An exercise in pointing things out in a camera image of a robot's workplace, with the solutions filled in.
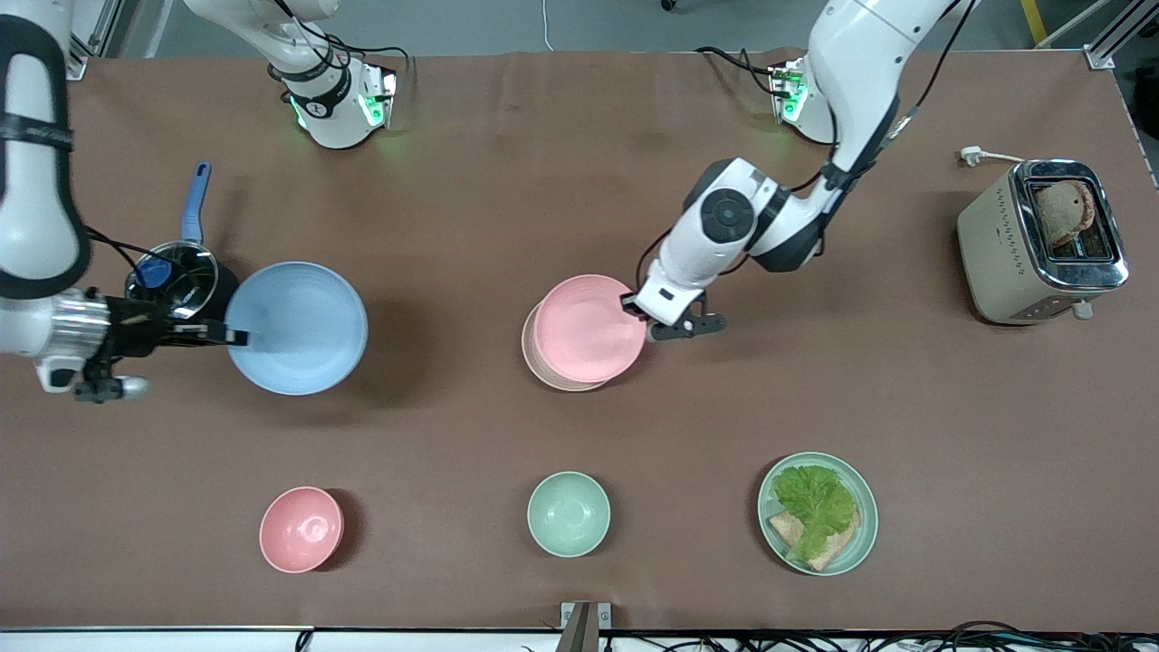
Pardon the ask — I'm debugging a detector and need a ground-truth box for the beige and chrome toaster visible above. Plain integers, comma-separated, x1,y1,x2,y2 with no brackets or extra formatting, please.
957,159,1131,325

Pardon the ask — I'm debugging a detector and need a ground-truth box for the black base cable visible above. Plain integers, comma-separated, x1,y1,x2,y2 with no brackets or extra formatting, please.
694,45,781,97
340,43,415,90

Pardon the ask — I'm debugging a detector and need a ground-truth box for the black saucepan with blue handle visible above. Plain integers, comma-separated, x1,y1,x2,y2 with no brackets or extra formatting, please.
124,161,242,322

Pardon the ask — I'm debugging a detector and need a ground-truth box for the green lettuce leaf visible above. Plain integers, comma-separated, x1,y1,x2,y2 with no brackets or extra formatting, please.
771,465,859,562

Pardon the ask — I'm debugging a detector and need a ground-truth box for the small deep green bowl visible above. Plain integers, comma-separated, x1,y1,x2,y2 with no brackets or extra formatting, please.
527,471,611,559

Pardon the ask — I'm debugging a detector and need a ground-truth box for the beige shallow bowl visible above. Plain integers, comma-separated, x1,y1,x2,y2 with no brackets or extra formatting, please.
522,303,609,393

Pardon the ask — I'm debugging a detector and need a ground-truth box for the toast slice in toaster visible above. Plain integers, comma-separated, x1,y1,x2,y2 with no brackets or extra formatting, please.
1035,179,1097,250

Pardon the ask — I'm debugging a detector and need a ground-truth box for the blue shallow bowl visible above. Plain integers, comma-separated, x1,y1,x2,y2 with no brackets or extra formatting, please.
225,261,369,397

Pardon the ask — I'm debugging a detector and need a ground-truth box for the green plate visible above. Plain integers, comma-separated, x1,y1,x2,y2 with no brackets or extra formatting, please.
757,451,879,577

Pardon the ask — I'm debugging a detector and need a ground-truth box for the aluminium frame profile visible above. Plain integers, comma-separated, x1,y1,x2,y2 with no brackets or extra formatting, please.
65,0,128,81
1082,0,1159,70

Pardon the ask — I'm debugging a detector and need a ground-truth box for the black cable tangle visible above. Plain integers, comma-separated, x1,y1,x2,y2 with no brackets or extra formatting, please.
521,619,1159,652

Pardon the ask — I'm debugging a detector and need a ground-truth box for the small deep pink bowl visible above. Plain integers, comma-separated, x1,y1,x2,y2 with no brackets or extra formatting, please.
259,486,345,574

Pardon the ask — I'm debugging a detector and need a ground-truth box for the brown bread slice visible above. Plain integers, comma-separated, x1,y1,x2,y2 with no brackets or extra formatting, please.
768,509,861,571

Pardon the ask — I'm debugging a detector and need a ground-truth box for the pink shallow bowl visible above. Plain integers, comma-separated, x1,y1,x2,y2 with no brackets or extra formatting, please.
532,274,649,385

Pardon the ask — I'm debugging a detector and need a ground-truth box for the glass lid with blue knob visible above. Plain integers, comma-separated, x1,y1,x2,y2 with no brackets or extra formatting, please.
125,240,220,320

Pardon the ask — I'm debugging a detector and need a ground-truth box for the grey metal table bracket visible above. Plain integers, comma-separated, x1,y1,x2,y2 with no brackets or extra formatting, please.
560,601,612,652

